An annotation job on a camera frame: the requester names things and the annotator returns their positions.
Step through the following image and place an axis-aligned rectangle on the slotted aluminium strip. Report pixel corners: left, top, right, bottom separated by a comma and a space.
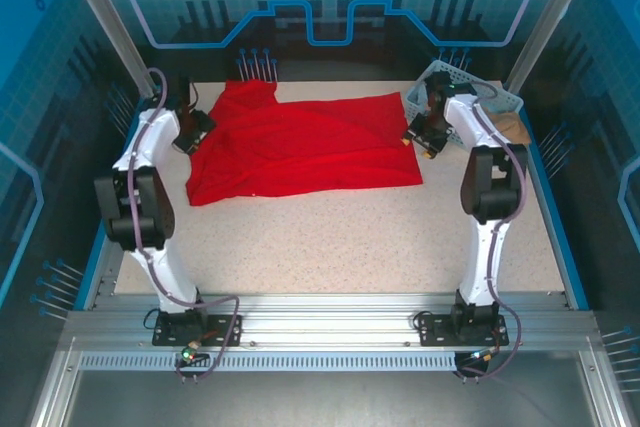
78, 352, 460, 374

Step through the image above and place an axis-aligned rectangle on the green lit cable connector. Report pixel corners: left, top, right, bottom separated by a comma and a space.
180, 340, 204, 363
469, 344, 501, 363

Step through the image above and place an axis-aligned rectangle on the light blue plastic basket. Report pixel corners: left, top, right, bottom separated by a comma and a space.
405, 59, 525, 146

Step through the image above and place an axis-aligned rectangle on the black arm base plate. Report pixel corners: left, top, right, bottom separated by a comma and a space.
151, 310, 245, 347
418, 310, 511, 348

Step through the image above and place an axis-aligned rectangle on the aluminium mounting rail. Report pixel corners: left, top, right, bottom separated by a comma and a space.
63, 290, 602, 354

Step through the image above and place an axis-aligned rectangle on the tan t-shirt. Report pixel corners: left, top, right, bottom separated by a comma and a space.
485, 108, 533, 145

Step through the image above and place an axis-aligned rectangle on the aluminium frame post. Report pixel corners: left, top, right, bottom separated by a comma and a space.
503, 0, 610, 94
53, 0, 170, 104

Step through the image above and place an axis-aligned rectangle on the grey metal panel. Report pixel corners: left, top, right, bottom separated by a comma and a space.
28, 350, 624, 427

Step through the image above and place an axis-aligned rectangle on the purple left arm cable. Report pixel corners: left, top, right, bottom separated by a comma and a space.
126, 66, 242, 384

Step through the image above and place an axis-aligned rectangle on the red t-shirt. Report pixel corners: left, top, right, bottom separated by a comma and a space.
185, 78, 424, 208

